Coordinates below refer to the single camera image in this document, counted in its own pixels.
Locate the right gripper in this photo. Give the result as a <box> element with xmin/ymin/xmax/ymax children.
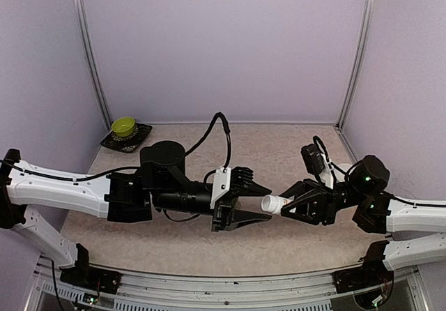
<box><xmin>272</xmin><ymin>179</ymin><xmax>366</xmax><ymax>227</ymax></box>

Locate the small white pill bottle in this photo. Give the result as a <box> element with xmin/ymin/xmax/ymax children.
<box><xmin>261</xmin><ymin>195</ymin><xmax>293</xmax><ymax>215</ymax></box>

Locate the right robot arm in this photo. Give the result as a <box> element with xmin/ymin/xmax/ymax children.
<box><xmin>280</xmin><ymin>155</ymin><xmax>445</xmax><ymax>286</ymax></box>

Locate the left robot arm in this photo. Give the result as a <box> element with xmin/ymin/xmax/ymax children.
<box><xmin>1</xmin><ymin>140</ymin><xmax>270</xmax><ymax>287</ymax></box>

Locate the white bowl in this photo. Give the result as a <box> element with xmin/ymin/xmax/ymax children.
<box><xmin>334</xmin><ymin>163</ymin><xmax>353</xmax><ymax>182</ymax></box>

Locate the black square tray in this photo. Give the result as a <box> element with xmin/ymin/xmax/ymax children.
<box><xmin>100</xmin><ymin>123</ymin><xmax>153</xmax><ymax>153</ymax></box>

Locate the lime green bowl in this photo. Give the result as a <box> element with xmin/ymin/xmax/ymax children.
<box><xmin>111</xmin><ymin>117</ymin><xmax>136</xmax><ymax>137</ymax></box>

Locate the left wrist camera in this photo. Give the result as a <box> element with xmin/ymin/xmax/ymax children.
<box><xmin>210</xmin><ymin>167</ymin><xmax>231</xmax><ymax>209</ymax></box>

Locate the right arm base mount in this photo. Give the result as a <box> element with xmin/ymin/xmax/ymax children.
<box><xmin>332</xmin><ymin>267</ymin><xmax>394</xmax><ymax>294</ymax></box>

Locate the right aluminium frame post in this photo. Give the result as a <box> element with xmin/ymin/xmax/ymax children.
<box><xmin>335</xmin><ymin>0</ymin><xmax>379</xmax><ymax>128</ymax></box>

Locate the aluminium frame post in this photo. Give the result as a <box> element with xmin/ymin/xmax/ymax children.
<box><xmin>335</xmin><ymin>0</ymin><xmax>379</xmax><ymax>128</ymax></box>
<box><xmin>73</xmin><ymin>0</ymin><xmax>112</xmax><ymax>130</ymax></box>

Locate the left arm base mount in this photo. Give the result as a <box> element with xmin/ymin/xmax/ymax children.
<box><xmin>60</xmin><ymin>266</ymin><xmax>121</xmax><ymax>295</ymax></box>

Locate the front aluminium rail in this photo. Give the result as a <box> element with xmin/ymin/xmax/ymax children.
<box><xmin>24</xmin><ymin>253</ymin><xmax>429</xmax><ymax>311</ymax></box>

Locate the left aluminium frame post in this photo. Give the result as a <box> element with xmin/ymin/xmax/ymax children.
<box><xmin>73</xmin><ymin>0</ymin><xmax>112</xmax><ymax>130</ymax></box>

